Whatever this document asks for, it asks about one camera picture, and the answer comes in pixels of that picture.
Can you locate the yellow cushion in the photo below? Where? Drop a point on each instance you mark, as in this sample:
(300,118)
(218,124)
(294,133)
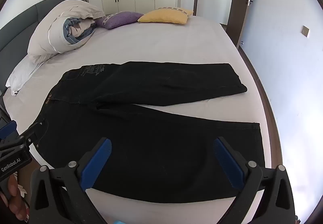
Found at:
(164,16)

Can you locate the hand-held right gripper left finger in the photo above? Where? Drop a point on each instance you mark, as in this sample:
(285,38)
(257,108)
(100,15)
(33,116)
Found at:
(97,163)

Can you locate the white pillow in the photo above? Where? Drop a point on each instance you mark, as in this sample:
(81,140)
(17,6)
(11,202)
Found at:
(22,72)

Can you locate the bronze wall switch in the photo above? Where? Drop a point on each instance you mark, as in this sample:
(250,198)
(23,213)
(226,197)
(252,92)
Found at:
(305,31)

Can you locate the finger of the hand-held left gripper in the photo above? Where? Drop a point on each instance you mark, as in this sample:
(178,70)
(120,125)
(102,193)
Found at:
(7,129)
(30,133)

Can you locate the grey bed headboard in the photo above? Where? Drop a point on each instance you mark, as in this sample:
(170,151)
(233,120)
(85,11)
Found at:
(15,30)

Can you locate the person's left hand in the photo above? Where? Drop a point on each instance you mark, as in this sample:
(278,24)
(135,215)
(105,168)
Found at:
(14,196)

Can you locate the purple cushion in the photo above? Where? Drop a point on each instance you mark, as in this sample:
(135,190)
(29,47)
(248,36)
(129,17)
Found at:
(118,18)

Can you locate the brown door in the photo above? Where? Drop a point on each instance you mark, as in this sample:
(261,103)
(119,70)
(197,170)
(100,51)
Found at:
(239,17)

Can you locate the rolled beige duvet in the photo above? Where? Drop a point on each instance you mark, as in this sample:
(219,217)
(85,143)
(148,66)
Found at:
(50,30)

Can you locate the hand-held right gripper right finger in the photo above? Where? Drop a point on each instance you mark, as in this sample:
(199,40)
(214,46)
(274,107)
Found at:
(228,166)

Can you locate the black pants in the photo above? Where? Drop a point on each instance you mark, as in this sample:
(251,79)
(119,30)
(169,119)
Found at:
(151,138)

